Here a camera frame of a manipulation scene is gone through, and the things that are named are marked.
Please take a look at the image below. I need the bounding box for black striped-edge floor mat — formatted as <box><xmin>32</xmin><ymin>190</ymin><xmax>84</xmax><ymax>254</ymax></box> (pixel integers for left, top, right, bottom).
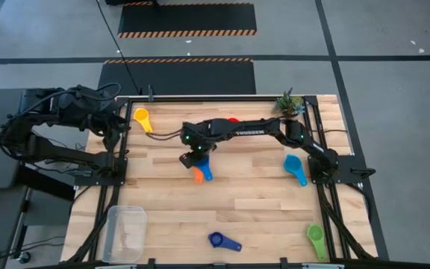
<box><xmin>95</xmin><ymin>58</ymin><xmax>257</xmax><ymax>97</ymax></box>
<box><xmin>116</xmin><ymin>1</ymin><xmax>258</xmax><ymax>40</ymax></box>

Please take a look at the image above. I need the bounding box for dark blue measuring cup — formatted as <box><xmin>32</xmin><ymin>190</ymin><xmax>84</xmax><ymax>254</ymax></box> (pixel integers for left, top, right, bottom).
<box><xmin>207</xmin><ymin>231</ymin><xmax>243</xmax><ymax>253</ymax></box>

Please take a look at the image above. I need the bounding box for black aluminium table frame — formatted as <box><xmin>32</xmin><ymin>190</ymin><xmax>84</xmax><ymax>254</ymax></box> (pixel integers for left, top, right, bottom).
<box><xmin>87</xmin><ymin>95</ymin><xmax>354</xmax><ymax>262</ymax></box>

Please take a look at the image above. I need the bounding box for green measuring cup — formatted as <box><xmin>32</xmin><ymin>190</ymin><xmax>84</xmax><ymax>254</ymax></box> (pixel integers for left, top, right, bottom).
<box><xmin>306</xmin><ymin>223</ymin><xmax>328</xmax><ymax>262</ymax></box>

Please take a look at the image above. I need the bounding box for orange measuring cup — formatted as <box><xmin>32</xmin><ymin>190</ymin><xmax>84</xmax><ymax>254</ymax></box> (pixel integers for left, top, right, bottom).
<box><xmin>192</xmin><ymin>166</ymin><xmax>205</xmax><ymax>185</ymax></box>

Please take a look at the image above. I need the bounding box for yellow measuring cup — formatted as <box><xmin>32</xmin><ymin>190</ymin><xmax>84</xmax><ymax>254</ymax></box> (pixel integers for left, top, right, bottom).
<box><xmin>133</xmin><ymin>107</ymin><xmax>155</xmax><ymax>135</ymax></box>

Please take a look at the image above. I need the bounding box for grey side table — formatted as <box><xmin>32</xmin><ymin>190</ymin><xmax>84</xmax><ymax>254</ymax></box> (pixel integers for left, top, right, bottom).
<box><xmin>0</xmin><ymin>186</ymin><xmax>28</xmax><ymax>259</ymax></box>

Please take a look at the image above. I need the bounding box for clear plastic container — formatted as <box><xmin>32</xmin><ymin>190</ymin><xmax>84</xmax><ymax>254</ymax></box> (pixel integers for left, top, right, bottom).
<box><xmin>102</xmin><ymin>205</ymin><xmax>149</xmax><ymax>264</ymax></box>

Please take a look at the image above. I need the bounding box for small potted succulent plant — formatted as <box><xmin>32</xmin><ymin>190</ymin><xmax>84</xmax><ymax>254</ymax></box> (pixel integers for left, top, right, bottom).
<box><xmin>272</xmin><ymin>87</ymin><xmax>306</xmax><ymax>119</ymax></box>

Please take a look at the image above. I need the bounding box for black sleeved cable bundle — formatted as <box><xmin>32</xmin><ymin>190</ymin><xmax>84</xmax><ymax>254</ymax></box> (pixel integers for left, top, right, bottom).
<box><xmin>317</xmin><ymin>185</ymin><xmax>375</xmax><ymax>262</ymax></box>
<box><xmin>65</xmin><ymin>185</ymin><xmax>122</xmax><ymax>263</ymax></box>

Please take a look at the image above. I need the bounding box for medium blue measuring cup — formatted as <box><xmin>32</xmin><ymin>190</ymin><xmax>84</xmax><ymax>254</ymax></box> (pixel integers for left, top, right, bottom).
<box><xmin>194</xmin><ymin>155</ymin><xmax>214</xmax><ymax>182</ymax></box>

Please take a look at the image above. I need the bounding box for black floor cable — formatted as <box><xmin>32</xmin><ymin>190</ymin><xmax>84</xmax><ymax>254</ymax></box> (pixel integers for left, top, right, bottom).
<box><xmin>95</xmin><ymin>0</ymin><xmax>143</xmax><ymax>95</ymax></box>

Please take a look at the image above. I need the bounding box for cyan measuring cup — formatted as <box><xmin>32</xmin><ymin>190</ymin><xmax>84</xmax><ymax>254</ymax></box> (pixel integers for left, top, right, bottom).
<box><xmin>283</xmin><ymin>154</ymin><xmax>309</xmax><ymax>188</ymax></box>

